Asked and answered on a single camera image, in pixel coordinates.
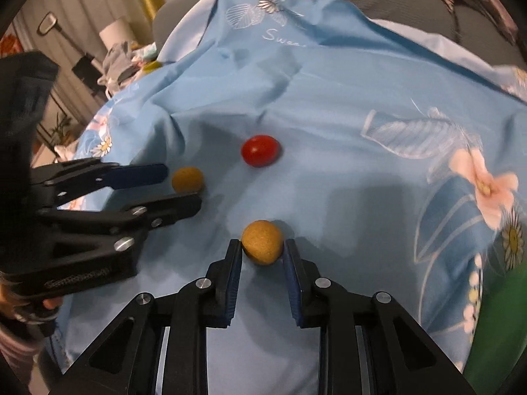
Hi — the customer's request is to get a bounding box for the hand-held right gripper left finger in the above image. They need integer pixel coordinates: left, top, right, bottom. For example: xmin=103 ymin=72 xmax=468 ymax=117
xmin=62 ymin=239 xmax=243 ymax=395

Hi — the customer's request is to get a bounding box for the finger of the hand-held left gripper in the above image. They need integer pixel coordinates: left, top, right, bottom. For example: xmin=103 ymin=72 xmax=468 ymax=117
xmin=38 ymin=192 xmax=203 ymax=252
xmin=31 ymin=158 xmax=169 ymax=207

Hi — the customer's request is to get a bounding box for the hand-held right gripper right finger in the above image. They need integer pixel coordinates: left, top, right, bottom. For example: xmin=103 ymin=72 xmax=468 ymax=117
xmin=283 ymin=239 xmax=474 ymax=395

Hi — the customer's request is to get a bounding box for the tan round longan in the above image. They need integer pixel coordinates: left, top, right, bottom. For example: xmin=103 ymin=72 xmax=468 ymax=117
xmin=172 ymin=167 xmax=205 ymax=194
xmin=241 ymin=220 xmax=285 ymax=265

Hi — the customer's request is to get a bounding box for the green plastic basin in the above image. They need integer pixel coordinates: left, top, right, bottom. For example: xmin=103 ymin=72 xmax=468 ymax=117
xmin=463 ymin=269 xmax=527 ymax=395

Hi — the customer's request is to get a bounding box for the person's left forearm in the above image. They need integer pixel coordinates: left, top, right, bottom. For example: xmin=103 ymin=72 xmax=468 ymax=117
xmin=0 ymin=325 xmax=42 ymax=383

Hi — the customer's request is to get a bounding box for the person's left hand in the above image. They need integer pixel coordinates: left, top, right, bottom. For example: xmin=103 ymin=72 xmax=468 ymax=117
xmin=0 ymin=284 xmax=63 ymax=326

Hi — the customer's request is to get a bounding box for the potted plant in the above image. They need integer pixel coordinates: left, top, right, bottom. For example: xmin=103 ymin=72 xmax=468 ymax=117
xmin=49 ymin=113 xmax=75 ymax=149

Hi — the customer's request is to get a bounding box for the small red cherry tomato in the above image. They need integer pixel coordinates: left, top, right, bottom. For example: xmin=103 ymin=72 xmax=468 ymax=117
xmin=241 ymin=134 xmax=282 ymax=168

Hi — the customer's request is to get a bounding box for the grey and white clothes pile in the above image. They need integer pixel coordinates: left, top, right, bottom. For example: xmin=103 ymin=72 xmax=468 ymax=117
xmin=101 ymin=40 xmax=159 ymax=91

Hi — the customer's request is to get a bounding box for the black stick vacuum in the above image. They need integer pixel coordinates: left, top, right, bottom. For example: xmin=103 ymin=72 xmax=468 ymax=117
xmin=37 ymin=12 xmax=108 ymax=101

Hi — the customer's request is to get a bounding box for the white paper roll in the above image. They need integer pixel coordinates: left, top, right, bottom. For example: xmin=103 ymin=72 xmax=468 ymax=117
xmin=99 ymin=17 xmax=133 ymax=52

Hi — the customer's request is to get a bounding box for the blue floral cloth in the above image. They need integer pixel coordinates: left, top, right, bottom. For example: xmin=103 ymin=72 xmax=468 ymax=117
xmin=45 ymin=0 xmax=527 ymax=395

